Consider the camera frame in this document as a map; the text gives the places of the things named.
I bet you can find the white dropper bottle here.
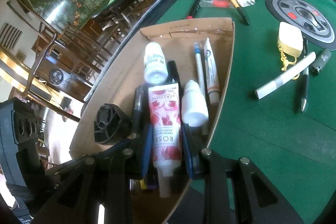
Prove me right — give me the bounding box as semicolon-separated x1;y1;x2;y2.
181;80;209;127

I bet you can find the rose hand cream tube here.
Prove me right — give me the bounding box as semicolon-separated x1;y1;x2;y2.
147;82;183;177

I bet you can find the yellow black pen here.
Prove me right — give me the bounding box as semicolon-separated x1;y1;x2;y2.
139;177;148;190
230;0;250;26

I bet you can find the black purple-capped marker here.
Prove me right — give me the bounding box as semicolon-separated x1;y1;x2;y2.
131;84;148;139

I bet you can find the black round fan part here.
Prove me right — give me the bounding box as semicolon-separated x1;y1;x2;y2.
94;103;131;145

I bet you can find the white ointment tube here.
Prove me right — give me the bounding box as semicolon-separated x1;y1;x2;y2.
203;38;221;105

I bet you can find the black marker pen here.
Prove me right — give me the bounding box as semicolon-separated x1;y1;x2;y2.
166;60;183;98

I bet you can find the blue capped white pen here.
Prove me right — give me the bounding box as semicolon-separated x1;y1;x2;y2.
194;42;209;137

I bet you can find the white pill bottle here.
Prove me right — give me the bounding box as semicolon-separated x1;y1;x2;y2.
143;42;168;85

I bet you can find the cardboard tray box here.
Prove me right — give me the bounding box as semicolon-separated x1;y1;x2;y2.
68;16;236;224

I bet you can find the white marker pen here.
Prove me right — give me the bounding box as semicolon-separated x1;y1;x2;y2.
255;52;316;100

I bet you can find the black red-tipped pen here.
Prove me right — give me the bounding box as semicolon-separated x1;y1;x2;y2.
186;0;201;19

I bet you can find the clear red lighter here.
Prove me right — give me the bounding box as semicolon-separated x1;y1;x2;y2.
199;0;234;9

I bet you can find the dark green small device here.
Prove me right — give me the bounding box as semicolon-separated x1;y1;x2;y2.
309;48;331;76

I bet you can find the round grey table centre console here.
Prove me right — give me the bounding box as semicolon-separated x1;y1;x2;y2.
265;0;335;51

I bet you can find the cream box with yellow keychain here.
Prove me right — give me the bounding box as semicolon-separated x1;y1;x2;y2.
277;22;303;72

